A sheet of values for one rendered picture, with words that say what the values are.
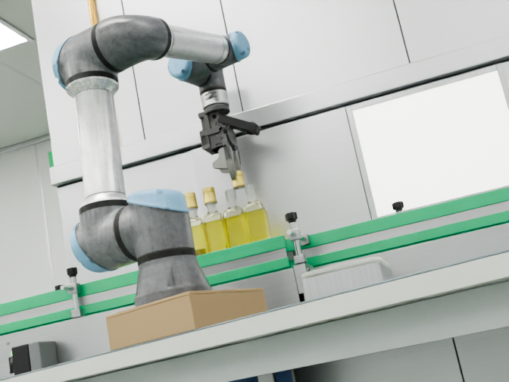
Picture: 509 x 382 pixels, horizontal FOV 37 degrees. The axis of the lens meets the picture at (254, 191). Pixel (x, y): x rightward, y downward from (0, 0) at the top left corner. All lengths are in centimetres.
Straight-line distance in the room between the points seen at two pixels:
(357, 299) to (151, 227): 49
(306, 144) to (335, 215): 22
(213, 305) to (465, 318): 47
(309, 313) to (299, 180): 97
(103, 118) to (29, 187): 446
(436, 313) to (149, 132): 139
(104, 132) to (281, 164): 67
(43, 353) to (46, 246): 397
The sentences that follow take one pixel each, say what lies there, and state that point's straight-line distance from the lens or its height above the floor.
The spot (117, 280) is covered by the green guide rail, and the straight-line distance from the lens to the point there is 197.
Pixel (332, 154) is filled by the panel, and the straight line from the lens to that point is 210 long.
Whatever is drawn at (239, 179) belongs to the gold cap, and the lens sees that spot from 201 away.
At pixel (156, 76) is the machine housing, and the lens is 237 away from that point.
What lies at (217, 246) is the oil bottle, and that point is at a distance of 199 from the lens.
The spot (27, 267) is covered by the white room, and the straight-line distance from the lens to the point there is 599.
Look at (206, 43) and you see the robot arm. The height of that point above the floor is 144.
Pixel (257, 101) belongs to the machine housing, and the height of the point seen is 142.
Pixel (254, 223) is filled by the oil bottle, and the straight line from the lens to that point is 196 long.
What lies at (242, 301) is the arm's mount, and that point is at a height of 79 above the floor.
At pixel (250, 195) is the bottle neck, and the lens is 199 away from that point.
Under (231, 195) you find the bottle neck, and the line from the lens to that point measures 201.
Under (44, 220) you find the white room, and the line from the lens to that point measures 596.
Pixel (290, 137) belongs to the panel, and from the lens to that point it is 214.
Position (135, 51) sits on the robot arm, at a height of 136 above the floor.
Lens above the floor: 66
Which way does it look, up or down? 13 degrees up
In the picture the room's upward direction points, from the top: 11 degrees counter-clockwise
